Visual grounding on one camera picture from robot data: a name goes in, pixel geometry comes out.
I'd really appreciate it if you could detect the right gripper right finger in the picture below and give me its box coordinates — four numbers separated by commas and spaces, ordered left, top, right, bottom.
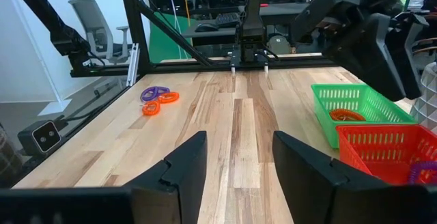
272, 130, 437, 224

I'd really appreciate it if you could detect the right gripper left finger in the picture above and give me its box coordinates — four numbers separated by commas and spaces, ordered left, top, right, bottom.
0, 130, 208, 224

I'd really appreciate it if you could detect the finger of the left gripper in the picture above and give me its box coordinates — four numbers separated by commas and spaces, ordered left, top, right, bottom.
389, 14, 430, 100
323, 12, 408, 102

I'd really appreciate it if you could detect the orange spiral keychain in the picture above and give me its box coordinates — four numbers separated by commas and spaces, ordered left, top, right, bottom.
157, 92, 180, 104
329, 109, 367, 122
141, 100, 161, 117

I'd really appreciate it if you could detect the purple spiral keychain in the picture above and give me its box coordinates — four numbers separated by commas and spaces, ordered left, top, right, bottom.
150, 85, 171, 97
140, 86, 161, 102
408, 161, 437, 186

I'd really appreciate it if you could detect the red plastic basket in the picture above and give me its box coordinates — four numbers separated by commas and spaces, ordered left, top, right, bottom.
335, 124, 437, 186

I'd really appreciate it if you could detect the green plastic basket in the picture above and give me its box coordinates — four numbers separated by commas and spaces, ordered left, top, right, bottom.
310, 83, 418, 149

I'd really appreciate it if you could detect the black keyboard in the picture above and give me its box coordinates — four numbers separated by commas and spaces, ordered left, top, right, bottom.
214, 12, 242, 29

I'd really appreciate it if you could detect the black computer mouse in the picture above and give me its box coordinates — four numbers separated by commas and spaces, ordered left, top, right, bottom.
194, 22, 219, 33

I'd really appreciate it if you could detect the green board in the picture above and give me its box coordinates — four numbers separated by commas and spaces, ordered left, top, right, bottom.
149, 12, 197, 64

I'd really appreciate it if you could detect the grey office chair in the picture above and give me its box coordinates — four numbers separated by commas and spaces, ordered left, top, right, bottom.
68, 0, 132, 64

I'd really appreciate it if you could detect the silver metal bracket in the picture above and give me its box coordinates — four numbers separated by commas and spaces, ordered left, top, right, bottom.
126, 42, 140, 87

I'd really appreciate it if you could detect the black table-level camera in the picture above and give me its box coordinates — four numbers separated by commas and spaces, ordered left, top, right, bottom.
17, 120, 62, 156

